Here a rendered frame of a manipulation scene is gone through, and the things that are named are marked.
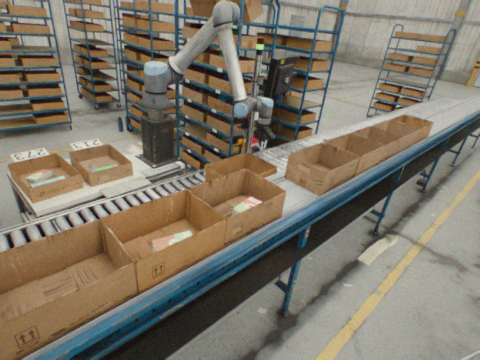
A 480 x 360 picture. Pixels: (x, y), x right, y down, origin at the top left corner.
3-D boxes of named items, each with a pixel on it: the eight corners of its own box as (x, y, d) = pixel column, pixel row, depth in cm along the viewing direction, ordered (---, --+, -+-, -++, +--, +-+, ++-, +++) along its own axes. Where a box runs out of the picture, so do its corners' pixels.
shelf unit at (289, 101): (308, 173, 403) (346, 8, 308) (286, 183, 371) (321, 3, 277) (256, 148, 462) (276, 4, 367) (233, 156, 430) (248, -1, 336)
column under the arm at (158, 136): (134, 156, 229) (131, 115, 213) (163, 148, 246) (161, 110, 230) (153, 168, 214) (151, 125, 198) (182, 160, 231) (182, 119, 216)
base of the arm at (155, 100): (136, 101, 209) (136, 86, 203) (159, 98, 221) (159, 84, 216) (151, 109, 198) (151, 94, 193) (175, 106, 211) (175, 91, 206)
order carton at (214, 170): (245, 172, 224) (247, 151, 215) (274, 188, 206) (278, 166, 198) (203, 186, 199) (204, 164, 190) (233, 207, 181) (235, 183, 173)
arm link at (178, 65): (150, 73, 211) (223, -7, 171) (164, 69, 226) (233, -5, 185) (163, 91, 214) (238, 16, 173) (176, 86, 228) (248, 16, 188)
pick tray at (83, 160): (110, 155, 226) (108, 143, 221) (133, 175, 203) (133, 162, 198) (70, 164, 208) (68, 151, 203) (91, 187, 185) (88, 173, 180)
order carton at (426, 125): (398, 129, 319) (404, 113, 311) (428, 138, 301) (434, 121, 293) (383, 136, 294) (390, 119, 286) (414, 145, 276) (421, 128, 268)
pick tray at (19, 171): (59, 166, 205) (56, 152, 200) (84, 187, 184) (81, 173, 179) (11, 178, 185) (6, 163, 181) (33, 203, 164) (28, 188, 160)
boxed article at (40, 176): (52, 175, 192) (51, 171, 190) (36, 185, 181) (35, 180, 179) (43, 173, 193) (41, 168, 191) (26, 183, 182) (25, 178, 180)
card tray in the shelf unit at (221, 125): (206, 123, 316) (206, 114, 311) (227, 119, 336) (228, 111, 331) (231, 136, 292) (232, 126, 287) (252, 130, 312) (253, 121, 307)
